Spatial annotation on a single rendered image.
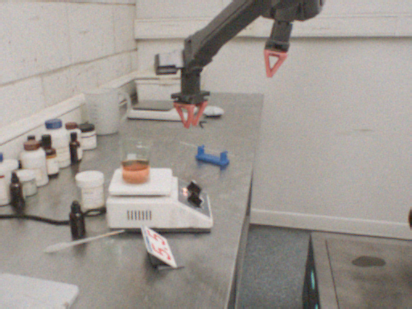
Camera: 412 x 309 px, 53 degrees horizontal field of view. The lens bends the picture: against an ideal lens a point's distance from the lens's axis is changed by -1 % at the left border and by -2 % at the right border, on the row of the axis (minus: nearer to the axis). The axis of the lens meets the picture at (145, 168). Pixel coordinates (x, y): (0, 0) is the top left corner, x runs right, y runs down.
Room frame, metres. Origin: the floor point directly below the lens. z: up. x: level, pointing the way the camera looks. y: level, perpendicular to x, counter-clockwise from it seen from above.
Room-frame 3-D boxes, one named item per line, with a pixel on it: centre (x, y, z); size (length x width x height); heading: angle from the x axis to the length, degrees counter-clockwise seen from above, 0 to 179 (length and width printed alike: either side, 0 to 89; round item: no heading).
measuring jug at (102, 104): (1.46, 0.13, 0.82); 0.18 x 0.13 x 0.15; 71
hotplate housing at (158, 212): (0.76, -0.02, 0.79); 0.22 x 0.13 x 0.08; 86
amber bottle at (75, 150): (1.15, 0.20, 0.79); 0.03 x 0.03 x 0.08
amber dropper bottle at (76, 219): (0.71, 0.14, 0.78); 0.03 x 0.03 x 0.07
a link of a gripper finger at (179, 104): (1.16, -0.13, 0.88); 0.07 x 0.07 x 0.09; 43
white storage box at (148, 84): (2.02, -0.15, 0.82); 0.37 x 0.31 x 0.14; 166
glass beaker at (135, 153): (0.75, 0.02, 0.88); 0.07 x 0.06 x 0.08; 57
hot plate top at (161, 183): (0.76, 0.01, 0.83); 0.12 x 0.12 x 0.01; 86
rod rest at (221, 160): (1.11, -0.19, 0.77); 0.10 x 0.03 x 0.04; 44
